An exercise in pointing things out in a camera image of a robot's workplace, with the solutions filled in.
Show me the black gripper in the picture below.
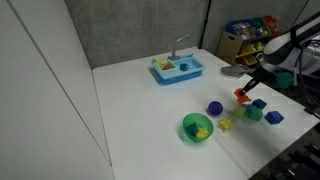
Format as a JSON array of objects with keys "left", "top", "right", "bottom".
[{"left": 241, "top": 63, "right": 278, "bottom": 96}]

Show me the orange toy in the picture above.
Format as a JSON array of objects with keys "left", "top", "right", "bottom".
[{"left": 233, "top": 87, "right": 252, "bottom": 104}]

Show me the purple ball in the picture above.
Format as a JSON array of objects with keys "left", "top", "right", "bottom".
[{"left": 207, "top": 100, "right": 224, "bottom": 117}]

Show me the dark blue block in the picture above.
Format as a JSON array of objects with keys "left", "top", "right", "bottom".
[{"left": 252, "top": 98, "right": 268, "bottom": 110}]

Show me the green block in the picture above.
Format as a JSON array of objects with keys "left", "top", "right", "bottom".
[{"left": 245, "top": 105, "right": 264, "bottom": 122}]

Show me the yellow-green block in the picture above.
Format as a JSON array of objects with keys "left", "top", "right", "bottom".
[{"left": 231, "top": 105, "right": 247, "bottom": 119}]

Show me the bright blue block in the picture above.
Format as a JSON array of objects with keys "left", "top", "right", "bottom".
[{"left": 264, "top": 110, "right": 285, "bottom": 125}]

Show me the yellow spiky toy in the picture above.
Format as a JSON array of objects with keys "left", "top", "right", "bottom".
[{"left": 217, "top": 116, "right": 234, "bottom": 133}]

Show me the toy shelf with coloured bins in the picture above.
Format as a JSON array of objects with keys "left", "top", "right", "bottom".
[{"left": 224, "top": 14, "right": 285, "bottom": 68}]

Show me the green bowl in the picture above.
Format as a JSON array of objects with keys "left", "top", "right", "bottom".
[{"left": 182, "top": 112, "right": 214, "bottom": 143}]

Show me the teal toy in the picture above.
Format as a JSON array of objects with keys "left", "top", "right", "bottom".
[{"left": 185, "top": 122, "right": 200, "bottom": 137}]

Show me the blue toy sink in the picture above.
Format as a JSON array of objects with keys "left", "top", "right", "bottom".
[{"left": 148, "top": 54, "right": 207, "bottom": 86}]

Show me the grey toy faucet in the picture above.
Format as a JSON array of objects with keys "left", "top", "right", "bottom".
[{"left": 168, "top": 34, "right": 190, "bottom": 62}]

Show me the cardboard box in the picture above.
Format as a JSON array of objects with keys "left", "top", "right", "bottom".
[{"left": 215, "top": 31, "right": 244, "bottom": 66}]

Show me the black equipment beside table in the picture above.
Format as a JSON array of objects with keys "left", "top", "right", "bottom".
[{"left": 249, "top": 124, "right": 320, "bottom": 180}]

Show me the yellow-green dish rack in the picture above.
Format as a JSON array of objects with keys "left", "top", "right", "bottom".
[{"left": 155, "top": 58, "right": 177, "bottom": 72}]

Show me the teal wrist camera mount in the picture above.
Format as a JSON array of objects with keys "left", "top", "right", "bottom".
[{"left": 275, "top": 71, "right": 295, "bottom": 90}]

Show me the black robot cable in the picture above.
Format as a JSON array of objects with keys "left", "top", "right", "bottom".
[{"left": 292, "top": 33, "right": 320, "bottom": 113}]

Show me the black vertical partition post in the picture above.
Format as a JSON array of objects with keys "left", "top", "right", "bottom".
[{"left": 199, "top": 0, "right": 212, "bottom": 50}]

